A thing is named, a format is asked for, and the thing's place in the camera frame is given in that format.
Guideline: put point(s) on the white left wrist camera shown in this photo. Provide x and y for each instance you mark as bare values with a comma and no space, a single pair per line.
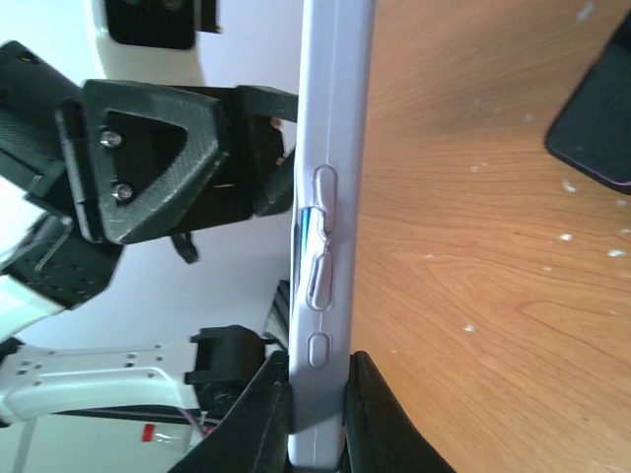
150,41

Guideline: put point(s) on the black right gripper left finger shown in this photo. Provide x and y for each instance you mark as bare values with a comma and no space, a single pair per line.
253,436

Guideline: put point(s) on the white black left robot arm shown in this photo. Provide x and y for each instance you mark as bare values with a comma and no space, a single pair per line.
156,298

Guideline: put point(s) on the purple phone black screen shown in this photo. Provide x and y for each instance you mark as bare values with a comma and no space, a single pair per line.
591,132

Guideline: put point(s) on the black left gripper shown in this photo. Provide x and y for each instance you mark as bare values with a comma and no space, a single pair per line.
130,161

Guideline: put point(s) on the lavender phone case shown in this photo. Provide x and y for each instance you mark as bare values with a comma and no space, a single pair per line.
337,38

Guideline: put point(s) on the blue phone black screen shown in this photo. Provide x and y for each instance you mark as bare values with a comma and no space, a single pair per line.
301,233

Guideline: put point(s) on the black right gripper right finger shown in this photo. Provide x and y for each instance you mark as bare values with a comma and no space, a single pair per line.
380,437

